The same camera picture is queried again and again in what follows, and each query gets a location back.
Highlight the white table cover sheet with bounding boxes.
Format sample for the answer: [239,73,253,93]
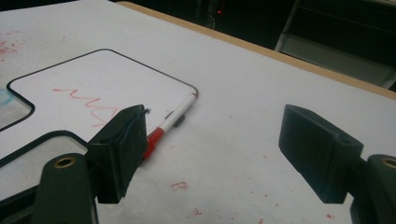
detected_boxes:
[0,0,396,224]

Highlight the dark device with red light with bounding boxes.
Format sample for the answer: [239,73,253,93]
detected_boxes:
[199,0,233,31]

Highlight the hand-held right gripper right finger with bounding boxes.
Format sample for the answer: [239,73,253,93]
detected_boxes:
[278,104,364,204]

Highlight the white paddle whiteboard black rim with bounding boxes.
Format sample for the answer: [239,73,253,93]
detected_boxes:
[0,49,200,164]

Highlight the white metal table frame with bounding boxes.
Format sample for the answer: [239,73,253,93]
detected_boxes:
[275,0,396,91]

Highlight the white marker pen red cap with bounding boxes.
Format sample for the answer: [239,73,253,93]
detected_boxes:
[142,92,198,161]

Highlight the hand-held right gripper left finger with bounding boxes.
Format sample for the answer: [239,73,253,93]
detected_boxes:
[86,105,149,204]

